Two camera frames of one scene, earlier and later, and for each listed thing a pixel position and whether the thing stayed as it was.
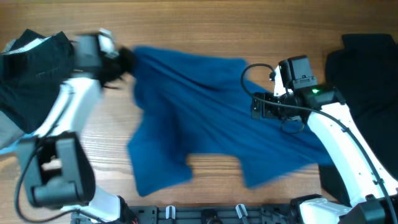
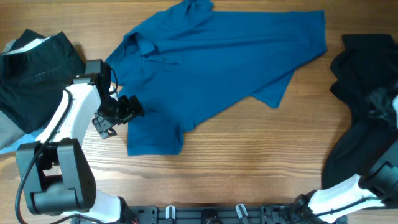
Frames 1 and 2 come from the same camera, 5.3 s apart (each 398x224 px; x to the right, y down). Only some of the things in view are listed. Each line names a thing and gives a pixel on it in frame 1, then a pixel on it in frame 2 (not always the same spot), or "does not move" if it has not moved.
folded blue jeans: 14,148 does not move
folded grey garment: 9,132 does not move
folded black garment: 32,73 does not move
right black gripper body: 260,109 -> 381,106
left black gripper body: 112,69 -> 104,125
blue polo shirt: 188,104 -> 184,65
